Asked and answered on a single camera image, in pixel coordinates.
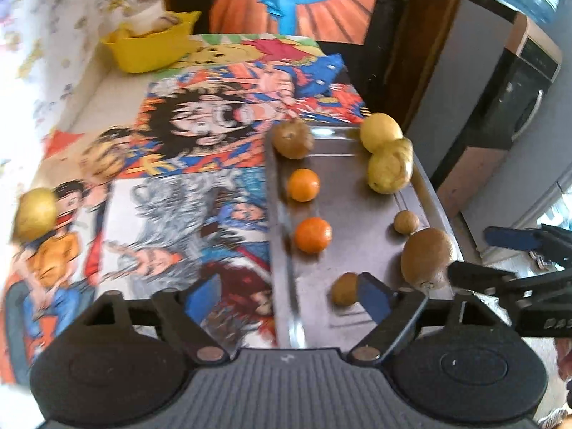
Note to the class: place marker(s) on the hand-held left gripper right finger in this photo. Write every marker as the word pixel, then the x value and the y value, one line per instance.
pixel 375 297

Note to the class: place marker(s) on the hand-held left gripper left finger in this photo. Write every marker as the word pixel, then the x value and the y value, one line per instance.
pixel 205 297

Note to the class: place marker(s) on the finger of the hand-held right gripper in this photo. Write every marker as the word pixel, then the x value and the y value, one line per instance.
pixel 509 237
pixel 482 277

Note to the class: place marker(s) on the small brown longan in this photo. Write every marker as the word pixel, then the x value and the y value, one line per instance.
pixel 406 222
pixel 345 288

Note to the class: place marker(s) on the brown kiwi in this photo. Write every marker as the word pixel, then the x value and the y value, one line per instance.
pixel 292 138
pixel 426 257

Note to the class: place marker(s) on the metal tray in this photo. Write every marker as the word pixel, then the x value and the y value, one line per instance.
pixel 357 214

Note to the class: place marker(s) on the yellow green pear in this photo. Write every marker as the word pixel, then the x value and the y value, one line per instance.
pixel 391 165

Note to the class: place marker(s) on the yellow green citrus fruit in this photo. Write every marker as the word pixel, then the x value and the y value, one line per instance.
pixel 380 132

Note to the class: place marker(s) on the orange mandarin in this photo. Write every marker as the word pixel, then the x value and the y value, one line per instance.
pixel 313 234
pixel 304 184

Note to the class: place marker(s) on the black microwave oven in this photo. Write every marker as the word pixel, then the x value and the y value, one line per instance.
pixel 514 94

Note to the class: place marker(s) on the orange children cartoon drawing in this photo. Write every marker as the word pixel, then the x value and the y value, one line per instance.
pixel 58 254

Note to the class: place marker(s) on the straw hat cartoon drawing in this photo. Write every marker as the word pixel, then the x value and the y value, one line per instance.
pixel 201 111

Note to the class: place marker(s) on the striped pepino melon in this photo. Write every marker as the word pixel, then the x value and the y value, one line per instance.
pixel 166 21
pixel 35 214

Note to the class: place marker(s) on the yellow bear cartoon drawing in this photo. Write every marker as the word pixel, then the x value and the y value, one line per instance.
pixel 214 56

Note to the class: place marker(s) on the yellow flower-shaped bowl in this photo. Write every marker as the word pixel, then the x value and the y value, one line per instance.
pixel 147 51

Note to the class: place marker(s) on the white printed cloth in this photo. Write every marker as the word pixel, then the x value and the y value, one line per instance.
pixel 40 62

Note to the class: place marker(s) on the wooden door frame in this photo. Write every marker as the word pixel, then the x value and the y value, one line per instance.
pixel 429 53

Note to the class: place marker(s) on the orange cartoon wall poster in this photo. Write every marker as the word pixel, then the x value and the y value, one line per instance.
pixel 313 4

